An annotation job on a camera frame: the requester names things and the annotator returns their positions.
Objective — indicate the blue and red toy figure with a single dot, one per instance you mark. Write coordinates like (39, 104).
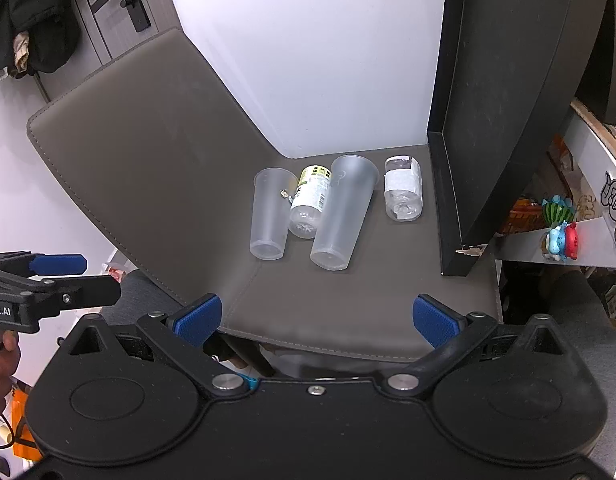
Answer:
(563, 241)

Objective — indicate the grey leather desk mat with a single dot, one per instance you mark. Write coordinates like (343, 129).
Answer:
(152, 150)

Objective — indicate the white metal shelf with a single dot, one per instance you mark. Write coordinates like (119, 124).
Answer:
(588, 195)

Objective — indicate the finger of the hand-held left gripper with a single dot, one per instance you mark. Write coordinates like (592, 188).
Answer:
(57, 264)
(87, 292)

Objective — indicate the watermelon toy figure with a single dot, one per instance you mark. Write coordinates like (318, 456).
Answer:
(557, 210)

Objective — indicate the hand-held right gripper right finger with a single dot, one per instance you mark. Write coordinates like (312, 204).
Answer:
(434, 317)

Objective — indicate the person's left hand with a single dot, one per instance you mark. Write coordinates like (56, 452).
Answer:
(1, 375)

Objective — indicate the person's grey trouser leg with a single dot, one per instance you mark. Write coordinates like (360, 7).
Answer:
(137, 292)

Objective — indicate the large frosted plastic cup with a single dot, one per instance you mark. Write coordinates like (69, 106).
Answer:
(344, 210)

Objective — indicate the orange bag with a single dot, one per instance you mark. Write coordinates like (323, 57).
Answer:
(18, 417)

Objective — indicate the grey door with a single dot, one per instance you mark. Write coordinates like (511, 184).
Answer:
(95, 15)

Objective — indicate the black cabinet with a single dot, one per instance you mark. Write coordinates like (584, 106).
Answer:
(503, 85)

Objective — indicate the white label clear bottle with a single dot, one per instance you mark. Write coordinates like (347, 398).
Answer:
(403, 187)

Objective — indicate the yellow label plastic bottle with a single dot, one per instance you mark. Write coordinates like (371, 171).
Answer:
(310, 195)

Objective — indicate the small clear plastic cup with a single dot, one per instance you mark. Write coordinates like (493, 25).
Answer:
(269, 215)

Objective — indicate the black hanging jacket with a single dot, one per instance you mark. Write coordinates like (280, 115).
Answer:
(22, 10)

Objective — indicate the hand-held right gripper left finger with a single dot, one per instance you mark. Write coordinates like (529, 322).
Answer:
(197, 317)

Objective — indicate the orange box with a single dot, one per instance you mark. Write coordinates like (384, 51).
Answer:
(524, 216)

